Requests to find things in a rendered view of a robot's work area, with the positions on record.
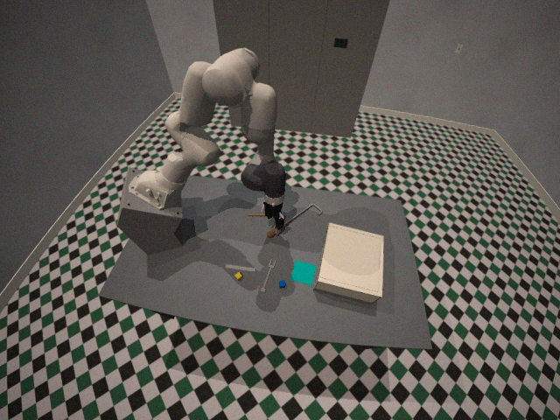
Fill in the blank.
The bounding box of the small beige cabinet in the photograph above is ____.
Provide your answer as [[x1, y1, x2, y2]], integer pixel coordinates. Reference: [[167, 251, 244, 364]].
[[313, 222, 383, 305]]

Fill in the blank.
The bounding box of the teal square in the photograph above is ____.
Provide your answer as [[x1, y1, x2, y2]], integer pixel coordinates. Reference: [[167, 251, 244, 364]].
[[290, 260, 316, 285]]

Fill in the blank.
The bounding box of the grey wrench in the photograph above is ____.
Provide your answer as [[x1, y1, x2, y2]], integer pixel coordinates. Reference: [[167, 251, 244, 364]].
[[261, 259, 276, 293]]

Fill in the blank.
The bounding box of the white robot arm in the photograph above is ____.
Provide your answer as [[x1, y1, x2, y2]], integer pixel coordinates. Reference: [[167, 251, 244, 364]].
[[129, 48, 286, 210]]

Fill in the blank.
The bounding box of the steel hook with wooden handle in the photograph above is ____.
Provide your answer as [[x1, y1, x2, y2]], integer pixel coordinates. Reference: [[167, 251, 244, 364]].
[[267, 204, 322, 238]]

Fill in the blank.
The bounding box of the pale beige flat bar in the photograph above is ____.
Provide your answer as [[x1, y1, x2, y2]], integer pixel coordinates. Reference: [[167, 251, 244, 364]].
[[225, 264, 256, 272]]

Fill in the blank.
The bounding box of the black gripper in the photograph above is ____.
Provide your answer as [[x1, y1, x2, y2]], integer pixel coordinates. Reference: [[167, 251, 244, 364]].
[[263, 201, 286, 234]]

